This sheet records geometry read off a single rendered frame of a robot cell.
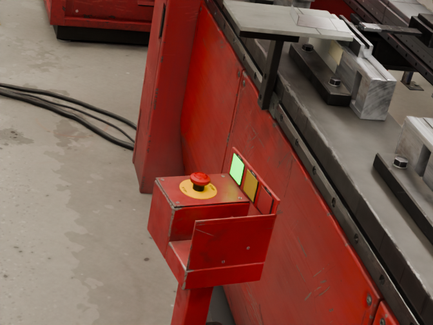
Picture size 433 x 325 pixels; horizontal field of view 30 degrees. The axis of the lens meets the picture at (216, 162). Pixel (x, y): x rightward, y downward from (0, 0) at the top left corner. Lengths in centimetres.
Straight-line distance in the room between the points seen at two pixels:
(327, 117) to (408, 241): 46
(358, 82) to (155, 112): 120
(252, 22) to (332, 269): 58
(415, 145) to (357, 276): 27
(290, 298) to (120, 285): 90
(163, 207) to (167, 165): 146
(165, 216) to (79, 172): 162
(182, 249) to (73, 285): 107
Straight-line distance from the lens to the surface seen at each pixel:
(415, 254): 133
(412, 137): 155
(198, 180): 151
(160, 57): 278
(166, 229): 151
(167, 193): 150
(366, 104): 174
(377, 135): 170
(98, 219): 284
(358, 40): 184
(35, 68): 397
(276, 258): 185
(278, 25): 182
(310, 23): 187
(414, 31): 200
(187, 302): 159
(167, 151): 294
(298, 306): 172
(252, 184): 151
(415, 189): 146
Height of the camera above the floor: 154
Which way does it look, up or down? 28 degrees down
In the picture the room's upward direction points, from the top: 11 degrees clockwise
